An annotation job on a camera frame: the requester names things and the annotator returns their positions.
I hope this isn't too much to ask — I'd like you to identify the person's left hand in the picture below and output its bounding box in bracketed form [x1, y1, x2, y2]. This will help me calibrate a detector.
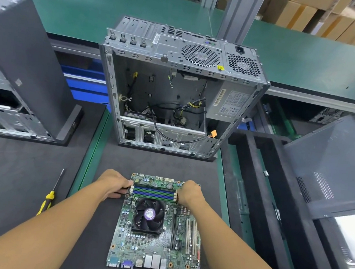
[92, 167, 135, 204]

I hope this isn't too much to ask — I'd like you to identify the person's right hand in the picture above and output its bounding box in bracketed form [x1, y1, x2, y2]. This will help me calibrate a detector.
[173, 178, 211, 214]

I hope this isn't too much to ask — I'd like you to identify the black CPU fan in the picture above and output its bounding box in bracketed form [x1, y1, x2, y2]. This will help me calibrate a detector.
[130, 194, 168, 235]

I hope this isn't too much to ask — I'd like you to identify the yellow black handled screwdriver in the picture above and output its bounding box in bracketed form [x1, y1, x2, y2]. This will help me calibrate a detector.
[35, 165, 66, 219]

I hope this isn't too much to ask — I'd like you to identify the green motherboard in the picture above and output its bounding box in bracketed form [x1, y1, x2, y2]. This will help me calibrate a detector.
[104, 169, 211, 269]

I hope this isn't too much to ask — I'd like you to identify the dark grey computer case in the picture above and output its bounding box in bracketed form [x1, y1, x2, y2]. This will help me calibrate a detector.
[88, 12, 276, 168]

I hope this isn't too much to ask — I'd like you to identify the silver computer case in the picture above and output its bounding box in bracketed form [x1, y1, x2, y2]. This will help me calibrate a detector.
[0, 0, 95, 147]

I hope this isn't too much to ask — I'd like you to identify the grey case side panel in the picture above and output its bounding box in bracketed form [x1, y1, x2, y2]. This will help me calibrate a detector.
[276, 109, 355, 224]

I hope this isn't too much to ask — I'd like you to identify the distant computer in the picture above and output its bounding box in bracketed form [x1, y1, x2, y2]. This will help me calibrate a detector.
[308, 105, 345, 127]

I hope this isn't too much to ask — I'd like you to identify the person's left forearm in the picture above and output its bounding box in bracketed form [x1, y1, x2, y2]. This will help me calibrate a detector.
[0, 175, 116, 269]

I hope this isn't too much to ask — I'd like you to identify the person's right forearm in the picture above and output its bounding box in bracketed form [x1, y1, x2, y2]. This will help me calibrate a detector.
[184, 201, 302, 269]

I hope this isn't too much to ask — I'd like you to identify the black divided foam tray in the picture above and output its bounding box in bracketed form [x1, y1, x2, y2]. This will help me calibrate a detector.
[210, 127, 355, 269]

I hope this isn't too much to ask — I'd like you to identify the silver power supply unit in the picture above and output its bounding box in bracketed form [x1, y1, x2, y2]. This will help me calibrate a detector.
[204, 79, 261, 127]

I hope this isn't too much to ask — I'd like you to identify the blue plastic crate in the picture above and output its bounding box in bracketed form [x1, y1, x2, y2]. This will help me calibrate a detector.
[55, 60, 117, 113]

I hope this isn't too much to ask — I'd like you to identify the grey metal conveyor plate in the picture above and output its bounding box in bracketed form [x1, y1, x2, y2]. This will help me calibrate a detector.
[330, 208, 355, 267]

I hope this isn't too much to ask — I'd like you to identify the long green workbench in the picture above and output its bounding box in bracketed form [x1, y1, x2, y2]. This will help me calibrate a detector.
[0, 0, 355, 116]

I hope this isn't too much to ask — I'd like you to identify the stack of brown cardboard boxes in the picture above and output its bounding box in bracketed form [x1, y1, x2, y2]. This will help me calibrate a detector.
[253, 0, 355, 48]

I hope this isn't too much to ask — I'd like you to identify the thick aluminium frame post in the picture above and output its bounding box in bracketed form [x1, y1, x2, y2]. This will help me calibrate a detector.
[216, 0, 268, 30]

